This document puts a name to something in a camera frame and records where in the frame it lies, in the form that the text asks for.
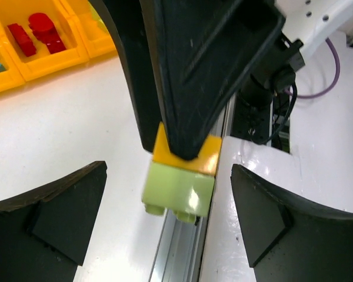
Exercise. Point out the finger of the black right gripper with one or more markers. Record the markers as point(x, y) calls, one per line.
point(201, 53)
point(125, 24)

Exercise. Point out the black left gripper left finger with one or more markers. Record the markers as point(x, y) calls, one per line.
point(45, 232)

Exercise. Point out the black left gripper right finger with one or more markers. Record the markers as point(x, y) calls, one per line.
point(288, 237)

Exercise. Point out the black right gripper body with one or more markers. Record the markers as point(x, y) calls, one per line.
point(275, 72)

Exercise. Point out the red flower lego brick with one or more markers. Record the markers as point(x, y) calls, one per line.
point(45, 31)

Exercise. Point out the red rectangular lego brick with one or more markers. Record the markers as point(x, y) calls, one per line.
point(22, 39)

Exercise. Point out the lime blue orange lego stack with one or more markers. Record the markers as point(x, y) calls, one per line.
point(183, 187)

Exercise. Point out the lime green lego brick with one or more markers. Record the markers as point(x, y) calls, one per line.
point(97, 19)

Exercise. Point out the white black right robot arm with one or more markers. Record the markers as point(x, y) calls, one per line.
point(312, 23)

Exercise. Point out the yellow sorting tray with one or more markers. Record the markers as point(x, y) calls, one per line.
point(83, 39)

